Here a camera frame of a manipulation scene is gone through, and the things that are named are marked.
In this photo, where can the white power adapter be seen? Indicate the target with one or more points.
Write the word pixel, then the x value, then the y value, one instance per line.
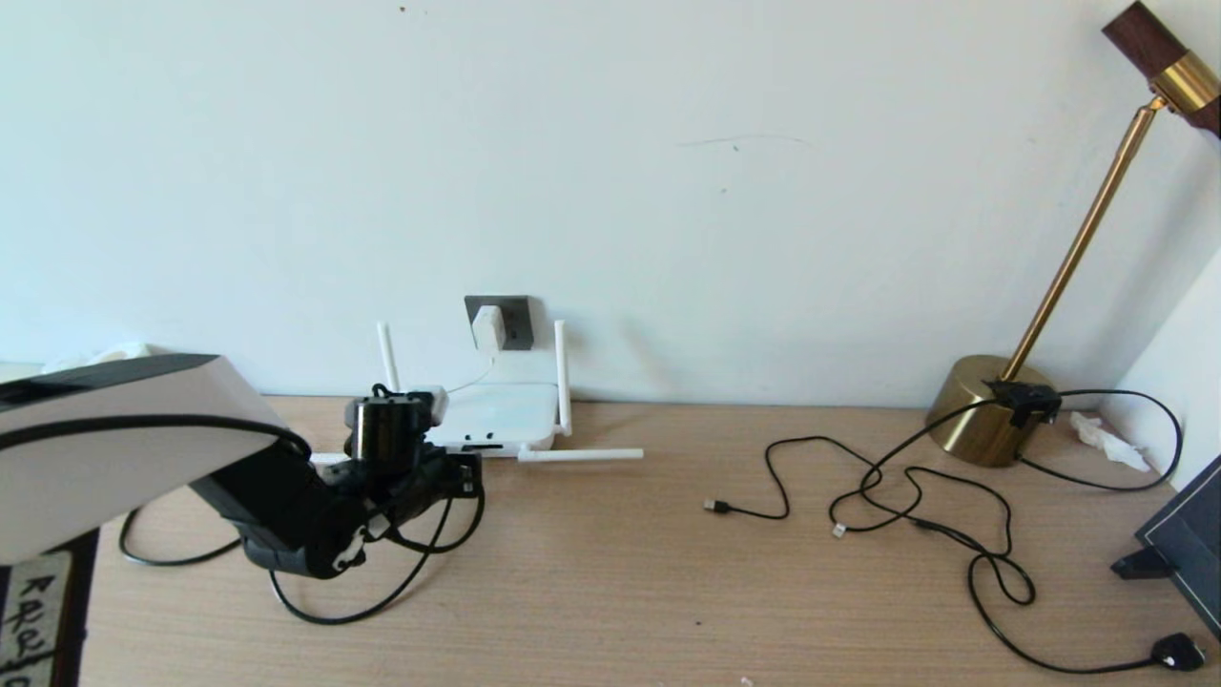
pixel 489 327

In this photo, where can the white toilet paper roll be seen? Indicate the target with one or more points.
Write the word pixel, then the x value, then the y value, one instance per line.
pixel 119 351

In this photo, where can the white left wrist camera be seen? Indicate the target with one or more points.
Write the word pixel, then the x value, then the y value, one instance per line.
pixel 431 401

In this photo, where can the grey wall socket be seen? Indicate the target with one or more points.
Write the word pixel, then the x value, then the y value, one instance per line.
pixel 520 329

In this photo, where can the black clip on lamp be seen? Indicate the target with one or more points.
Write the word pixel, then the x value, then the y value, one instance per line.
pixel 1021 399

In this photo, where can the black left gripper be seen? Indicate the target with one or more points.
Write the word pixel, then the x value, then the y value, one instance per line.
pixel 391 448

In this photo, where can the crumpled white tissue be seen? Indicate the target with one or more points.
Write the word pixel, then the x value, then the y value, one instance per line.
pixel 1107 444

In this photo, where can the gold desk lamp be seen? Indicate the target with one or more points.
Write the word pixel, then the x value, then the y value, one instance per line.
pixel 973 420

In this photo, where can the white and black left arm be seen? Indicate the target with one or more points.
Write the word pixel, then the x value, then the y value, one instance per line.
pixel 143 439

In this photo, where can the white router with antennas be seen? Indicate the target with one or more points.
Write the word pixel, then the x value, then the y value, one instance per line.
pixel 506 415

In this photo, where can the black clip stand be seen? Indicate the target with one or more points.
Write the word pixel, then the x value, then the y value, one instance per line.
pixel 1140 565

